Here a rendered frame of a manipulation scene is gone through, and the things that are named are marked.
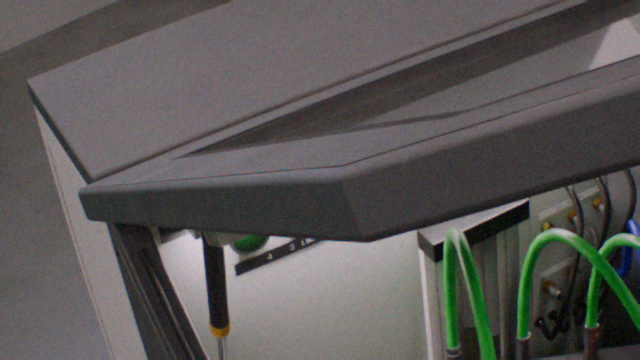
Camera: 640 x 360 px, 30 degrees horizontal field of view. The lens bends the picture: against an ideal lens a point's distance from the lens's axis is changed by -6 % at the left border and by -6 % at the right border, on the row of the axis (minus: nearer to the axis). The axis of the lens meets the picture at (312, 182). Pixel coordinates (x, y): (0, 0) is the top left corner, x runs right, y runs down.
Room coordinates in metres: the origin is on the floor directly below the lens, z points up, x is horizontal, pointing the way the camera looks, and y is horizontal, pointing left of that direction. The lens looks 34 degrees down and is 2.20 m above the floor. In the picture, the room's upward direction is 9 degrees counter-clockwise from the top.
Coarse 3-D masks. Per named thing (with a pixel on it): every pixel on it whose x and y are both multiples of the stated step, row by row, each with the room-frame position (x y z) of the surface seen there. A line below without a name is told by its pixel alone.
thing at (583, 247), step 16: (544, 240) 1.07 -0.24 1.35; (560, 240) 1.04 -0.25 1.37; (576, 240) 1.01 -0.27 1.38; (528, 256) 1.10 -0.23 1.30; (592, 256) 0.99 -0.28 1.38; (528, 272) 1.10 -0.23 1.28; (608, 272) 0.96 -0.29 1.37; (528, 288) 1.11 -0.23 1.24; (624, 288) 0.94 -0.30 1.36; (528, 304) 1.12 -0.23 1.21; (624, 304) 0.93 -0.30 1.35; (528, 320) 1.12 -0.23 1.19; (528, 336) 1.12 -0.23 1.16; (528, 352) 1.12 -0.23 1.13
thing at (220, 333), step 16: (208, 256) 0.81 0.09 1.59; (224, 256) 0.82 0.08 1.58; (208, 272) 0.83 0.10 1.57; (224, 272) 0.83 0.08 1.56; (208, 288) 0.84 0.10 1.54; (224, 288) 0.84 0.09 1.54; (208, 304) 0.86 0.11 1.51; (224, 304) 0.85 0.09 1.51; (224, 320) 0.86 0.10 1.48; (224, 336) 0.88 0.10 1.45; (224, 352) 0.90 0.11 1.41
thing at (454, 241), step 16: (448, 240) 1.06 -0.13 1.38; (464, 240) 1.00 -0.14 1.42; (448, 256) 1.09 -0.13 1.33; (464, 256) 0.96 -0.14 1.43; (448, 272) 1.10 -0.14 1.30; (464, 272) 0.94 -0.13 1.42; (448, 288) 1.11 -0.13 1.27; (480, 288) 0.92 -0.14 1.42; (448, 304) 1.12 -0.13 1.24; (480, 304) 0.90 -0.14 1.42; (448, 320) 1.12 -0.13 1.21; (480, 320) 0.88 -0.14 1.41; (448, 336) 1.12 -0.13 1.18; (480, 336) 0.87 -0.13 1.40; (448, 352) 1.12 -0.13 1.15; (480, 352) 0.86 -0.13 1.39
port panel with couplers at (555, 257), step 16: (560, 192) 1.29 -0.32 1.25; (576, 192) 1.30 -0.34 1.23; (592, 192) 1.31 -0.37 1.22; (544, 208) 1.28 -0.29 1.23; (560, 208) 1.28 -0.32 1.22; (592, 208) 1.31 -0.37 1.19; (544, 224) 1.27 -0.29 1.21; (560, 224) 1.29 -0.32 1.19; (576, 224) 1.27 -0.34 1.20; (592, 224) 1.31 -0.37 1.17; (592, 240) 1.31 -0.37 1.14; (544, 256) 1.27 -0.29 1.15; (560, 256) 1.28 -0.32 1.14; (544, 272) 1.27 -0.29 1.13; (560, 272) 1.29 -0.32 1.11; (544, 288) 1.27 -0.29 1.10; (560, 288) 1.28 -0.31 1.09; (576, 288) 1.30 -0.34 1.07; (544, 304) 1.27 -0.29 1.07; (560, 304) 1.28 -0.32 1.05
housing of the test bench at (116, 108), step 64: (256, 0) 1.46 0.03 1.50; (320, 0) 1.43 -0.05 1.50; (384, 0) 1.40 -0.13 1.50; (448, 0) 1.38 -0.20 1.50; (512, 0) 1.35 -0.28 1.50; (128, 64) 1.35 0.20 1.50; (192, 64) 1.32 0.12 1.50; (256, 64) 1.29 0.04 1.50; (320, 64) 1.26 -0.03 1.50; (384, 64) 1.25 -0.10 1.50; (64, 128) 1.22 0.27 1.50; (128, 128) 1.20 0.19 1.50; (192, 128) 1.17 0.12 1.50; (64, 192) 1.31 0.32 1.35; (128, 320) 1.14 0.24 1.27
